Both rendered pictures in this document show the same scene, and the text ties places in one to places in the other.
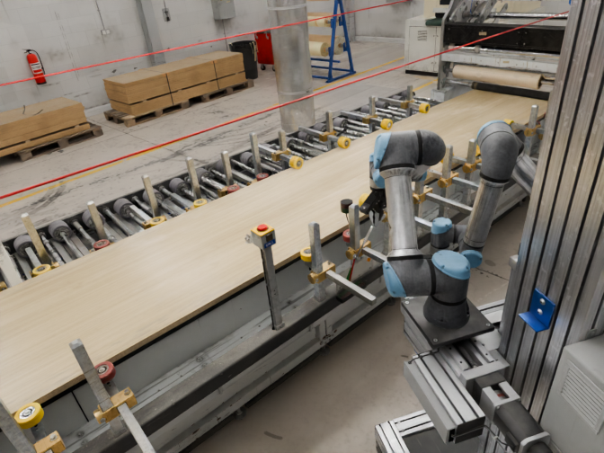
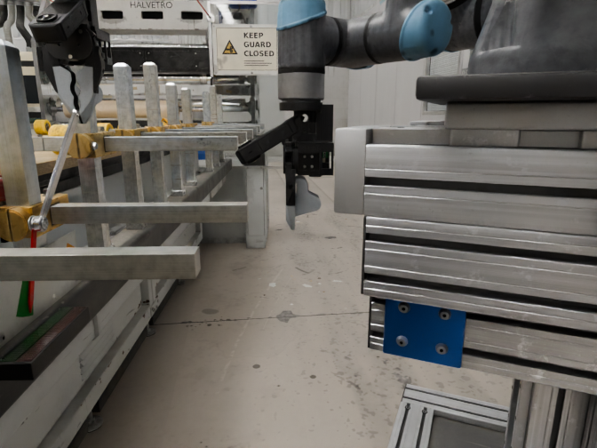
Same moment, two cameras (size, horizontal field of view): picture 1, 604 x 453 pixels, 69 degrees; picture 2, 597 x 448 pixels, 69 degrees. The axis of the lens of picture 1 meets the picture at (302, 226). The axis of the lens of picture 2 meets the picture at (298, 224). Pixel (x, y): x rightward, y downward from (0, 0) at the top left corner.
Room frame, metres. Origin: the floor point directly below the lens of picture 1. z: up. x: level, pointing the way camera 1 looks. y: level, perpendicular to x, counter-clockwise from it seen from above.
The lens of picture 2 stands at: (1.04, 0.05, 1.01)
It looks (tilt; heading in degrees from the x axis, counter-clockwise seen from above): 14 degrees down; 305
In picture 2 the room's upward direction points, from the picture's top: straight up
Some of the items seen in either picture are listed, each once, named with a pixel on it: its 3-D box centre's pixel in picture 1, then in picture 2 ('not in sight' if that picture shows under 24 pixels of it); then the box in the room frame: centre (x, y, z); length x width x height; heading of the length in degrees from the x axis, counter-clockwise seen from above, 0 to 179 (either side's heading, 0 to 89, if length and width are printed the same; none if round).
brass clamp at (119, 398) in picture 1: (115, 406); not in sight; (1.04, 0.72, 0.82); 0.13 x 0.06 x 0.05; 128
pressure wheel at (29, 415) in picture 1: (33, 421); not in sight; (0.98, 0.97, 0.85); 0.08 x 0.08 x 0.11
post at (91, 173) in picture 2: (388, 225); (91, 173); (1.94, -0.45, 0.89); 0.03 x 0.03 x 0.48; 38
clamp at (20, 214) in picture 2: (358, 249); (33, 215); (1.80, -0.27, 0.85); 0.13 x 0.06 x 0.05; 128
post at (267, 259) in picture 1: (271, 288); not in sight; (1.47, 0.16, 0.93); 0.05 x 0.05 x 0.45; 38
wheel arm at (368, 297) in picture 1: (338, 279); (4, 266); (1.58, -0.14, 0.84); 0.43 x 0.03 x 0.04; 38
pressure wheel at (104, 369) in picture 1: (106, 379); not in sight; (1.13, 0.77, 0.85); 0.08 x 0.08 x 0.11
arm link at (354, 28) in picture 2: (467, 236); (354, 43); (1.42, -0.64, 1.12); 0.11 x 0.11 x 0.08; 74
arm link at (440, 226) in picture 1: (441, 232); (303, 37); (1.46, -0.55, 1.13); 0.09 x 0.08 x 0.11; 74
